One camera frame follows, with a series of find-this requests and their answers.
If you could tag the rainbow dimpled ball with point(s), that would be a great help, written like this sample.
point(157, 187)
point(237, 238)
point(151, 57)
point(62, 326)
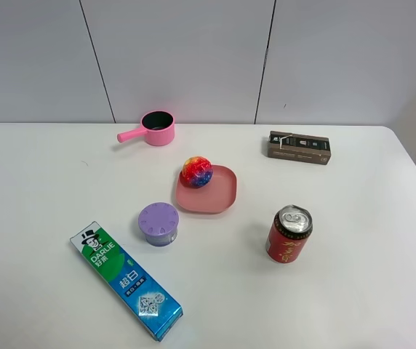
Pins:
point(197, 171)

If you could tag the pink square plate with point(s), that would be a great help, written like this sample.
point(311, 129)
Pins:
point(215, 197)

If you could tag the purple lidded container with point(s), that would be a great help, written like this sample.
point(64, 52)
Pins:
point(158, 222)

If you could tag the pink toy saucepan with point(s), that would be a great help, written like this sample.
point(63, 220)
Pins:
point(157, 128)

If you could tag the red drink can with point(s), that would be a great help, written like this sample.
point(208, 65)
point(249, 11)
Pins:
point(292, 225)

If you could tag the brown cardboard box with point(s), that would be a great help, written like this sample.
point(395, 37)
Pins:
point(302, 148)

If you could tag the Darlie toothpaste box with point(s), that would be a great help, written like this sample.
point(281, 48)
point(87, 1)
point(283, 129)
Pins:
point(154, 307)

